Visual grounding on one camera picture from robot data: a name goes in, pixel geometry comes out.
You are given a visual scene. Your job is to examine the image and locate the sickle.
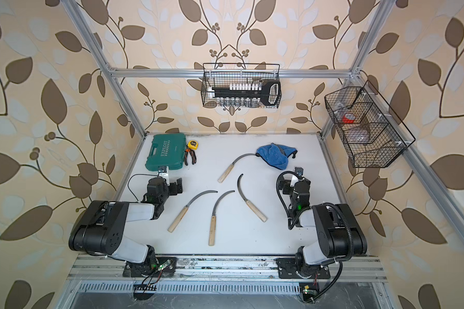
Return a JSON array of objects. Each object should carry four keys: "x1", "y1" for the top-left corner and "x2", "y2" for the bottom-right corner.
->
[
  {"x1": 218, "y1": 153, "x2": 256, "y2": 184},
  {"x1": 236, "y1": 173, "x2": 268, "y2": 224},
  {"x1": 167, "y1": 189, "x2": 219, "y2": 234},
  {"x1": 208, "y1": 190, "x2": 236, "y2": 247}
]

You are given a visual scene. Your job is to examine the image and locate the blue grey microfiber rag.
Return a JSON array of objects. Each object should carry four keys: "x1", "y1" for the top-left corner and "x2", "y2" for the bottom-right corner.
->
[{"x1": 256, "y1": 143, "x2": 298, "y2": 170}]

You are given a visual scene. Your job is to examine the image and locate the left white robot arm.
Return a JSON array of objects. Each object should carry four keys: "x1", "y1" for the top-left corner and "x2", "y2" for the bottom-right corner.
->
[{"x1": 68, "y1": 176, "x2": 183, "y2": 264}]

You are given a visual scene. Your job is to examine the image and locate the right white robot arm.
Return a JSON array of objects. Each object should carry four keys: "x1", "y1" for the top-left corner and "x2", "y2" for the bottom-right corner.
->
[{"x1": 276, "y1": 172, "x2": 367, "y2": 268}]

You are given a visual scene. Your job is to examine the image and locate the green plastic tool case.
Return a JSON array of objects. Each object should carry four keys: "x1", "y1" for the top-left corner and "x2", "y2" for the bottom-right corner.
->
[{"x1": 145, "y1": 133, "x2": 186, "y2": 171}]

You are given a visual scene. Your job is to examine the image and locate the yellow tape measure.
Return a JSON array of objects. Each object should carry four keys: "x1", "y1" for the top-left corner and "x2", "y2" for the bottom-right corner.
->
[{"x1": 188, "y1": 140, "x2": 198, "y2": 151}]

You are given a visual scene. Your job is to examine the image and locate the red item in basket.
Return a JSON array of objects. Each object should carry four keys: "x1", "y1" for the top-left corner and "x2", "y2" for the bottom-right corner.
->
[{"x1": 342, "y1": 113, "x2": 357, "y2": 124}]

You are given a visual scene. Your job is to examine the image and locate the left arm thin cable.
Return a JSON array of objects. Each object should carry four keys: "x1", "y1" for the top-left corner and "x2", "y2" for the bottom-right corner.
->
[{"x1": 127, "y1": 173, "x2": 159, "y2": 202}]

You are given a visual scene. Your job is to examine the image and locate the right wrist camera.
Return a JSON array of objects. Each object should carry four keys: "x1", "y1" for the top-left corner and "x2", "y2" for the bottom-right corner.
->
[{"x1": 292, "y1": 167, "x2": 304, "y2": 181}]

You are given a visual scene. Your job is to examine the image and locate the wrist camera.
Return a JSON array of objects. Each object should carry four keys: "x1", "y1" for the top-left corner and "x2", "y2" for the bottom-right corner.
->
[
  {"x1": 292, "y1": 167, "x2": 304, "y2": 181},
  {"x1": 157, "y1": 166, "x2": 170, "y2": 184}
]

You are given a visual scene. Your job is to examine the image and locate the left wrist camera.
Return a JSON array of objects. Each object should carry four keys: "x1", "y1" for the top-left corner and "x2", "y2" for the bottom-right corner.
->
[{"x1": 157, "y1": 166, "x2": 170, "y2": 184}]

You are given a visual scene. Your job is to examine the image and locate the red handled pliers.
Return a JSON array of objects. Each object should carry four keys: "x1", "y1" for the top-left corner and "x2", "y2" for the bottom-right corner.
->
[{"x1": 184, "y1": 148, "x2": 197, "y2": 166}]

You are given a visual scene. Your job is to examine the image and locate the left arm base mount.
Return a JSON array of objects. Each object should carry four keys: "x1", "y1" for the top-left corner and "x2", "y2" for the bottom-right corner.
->
[{"x1": 122, "y1": 256, "x2": 178, "y2": 278}]

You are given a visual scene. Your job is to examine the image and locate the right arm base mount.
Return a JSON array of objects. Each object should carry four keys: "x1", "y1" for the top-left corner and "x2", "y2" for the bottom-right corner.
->
[{"x1": 275, "y1": 257, "x2": 331, "y2": 280}]

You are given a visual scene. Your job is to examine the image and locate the right black wire basket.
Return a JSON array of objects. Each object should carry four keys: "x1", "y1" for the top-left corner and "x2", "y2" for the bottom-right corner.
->
[{"x1": 324, "y1": 81, "x2": 416, "y2": 168}]

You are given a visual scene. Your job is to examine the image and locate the black wire basket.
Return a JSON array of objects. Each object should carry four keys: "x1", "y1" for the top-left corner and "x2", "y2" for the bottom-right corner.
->
[
  {"x1": 324, "y1": 81, "x2": 416, "y2": 168},
  {"x1": 201, "y1": 62, "x2": 282, "y2": 109}
]

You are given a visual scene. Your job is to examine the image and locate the rear black wire basket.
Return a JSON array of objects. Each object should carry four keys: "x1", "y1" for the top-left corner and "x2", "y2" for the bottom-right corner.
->
[{"x1": 201, "y1": 62, "x2": 282, "y2": 109}]

